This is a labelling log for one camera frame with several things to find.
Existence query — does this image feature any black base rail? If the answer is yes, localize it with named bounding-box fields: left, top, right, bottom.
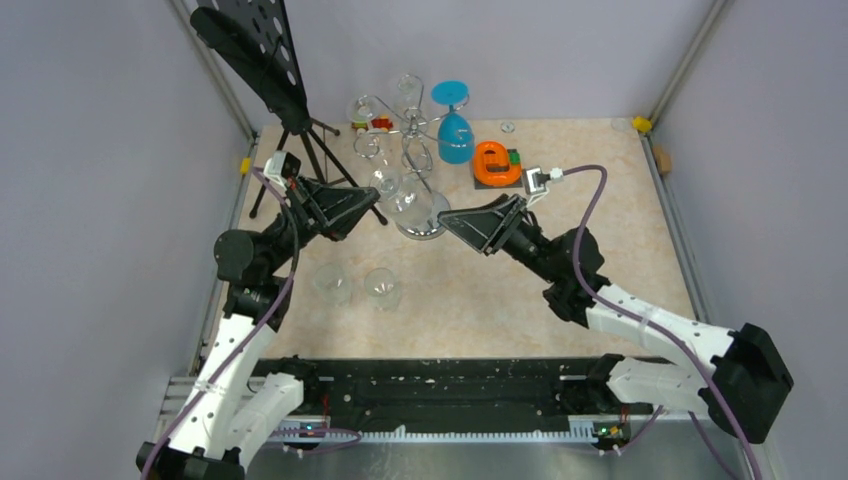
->
left=238, top=356, right=664, bottom=439

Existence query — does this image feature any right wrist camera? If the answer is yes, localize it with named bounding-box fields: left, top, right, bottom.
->
left=521, top=166, right=564, bottom=207

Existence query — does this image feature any chrome wine glass rack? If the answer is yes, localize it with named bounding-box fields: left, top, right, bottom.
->
left=346, top=73, right=450, bottom=241

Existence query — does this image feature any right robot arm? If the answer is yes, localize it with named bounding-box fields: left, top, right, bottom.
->
left=438, top=195, right=794, bottom=444

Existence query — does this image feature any red yellow toy car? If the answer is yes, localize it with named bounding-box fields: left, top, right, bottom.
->
left=351, top=115, right=394, bottom=132

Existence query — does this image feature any black music stand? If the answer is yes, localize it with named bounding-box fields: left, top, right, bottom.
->
left=189, top=1, right=358, bottom=187

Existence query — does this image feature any orange toy block piece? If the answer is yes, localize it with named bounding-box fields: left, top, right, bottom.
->
left=472, top=141, right=522, bottom=180

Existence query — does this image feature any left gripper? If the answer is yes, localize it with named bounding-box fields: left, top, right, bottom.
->
left=263, top=172, right=380, bottom=275

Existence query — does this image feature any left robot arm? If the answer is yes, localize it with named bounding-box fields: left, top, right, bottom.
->
left=136, top=176, right=379, bottom=479

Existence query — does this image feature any yellow corner clip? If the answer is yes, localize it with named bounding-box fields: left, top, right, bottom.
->
left=631, top=116, right=653, bottom=134

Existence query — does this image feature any blue wine glass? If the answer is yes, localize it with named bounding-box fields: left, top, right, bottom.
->
left=430, top=80, right=475, bottom=165

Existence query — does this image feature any clear ribbed wine glass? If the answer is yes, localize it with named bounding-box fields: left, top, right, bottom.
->
left=369, top=167, right=435, bottom=227
left=313, top=263, right=352, bottom=307
left=363, top=267, right=402, bottom=311

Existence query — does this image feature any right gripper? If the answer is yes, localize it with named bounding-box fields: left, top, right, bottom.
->
left=437, top=193, right=562, bottom=284

